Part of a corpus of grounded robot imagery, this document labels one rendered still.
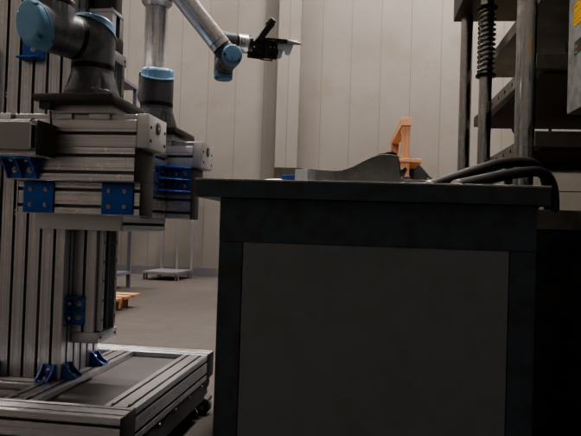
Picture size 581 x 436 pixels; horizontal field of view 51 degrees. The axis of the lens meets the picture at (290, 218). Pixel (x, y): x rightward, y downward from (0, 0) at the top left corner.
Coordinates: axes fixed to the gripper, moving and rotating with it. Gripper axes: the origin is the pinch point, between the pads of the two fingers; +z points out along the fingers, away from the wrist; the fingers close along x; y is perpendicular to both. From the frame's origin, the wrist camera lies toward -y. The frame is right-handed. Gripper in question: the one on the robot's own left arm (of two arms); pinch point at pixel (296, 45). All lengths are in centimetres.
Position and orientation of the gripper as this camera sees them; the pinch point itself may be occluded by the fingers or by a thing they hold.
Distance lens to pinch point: 257.9
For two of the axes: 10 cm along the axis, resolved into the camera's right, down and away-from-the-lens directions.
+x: 3.0, 1.3, -9.5
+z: 9.5, 0.4, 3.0
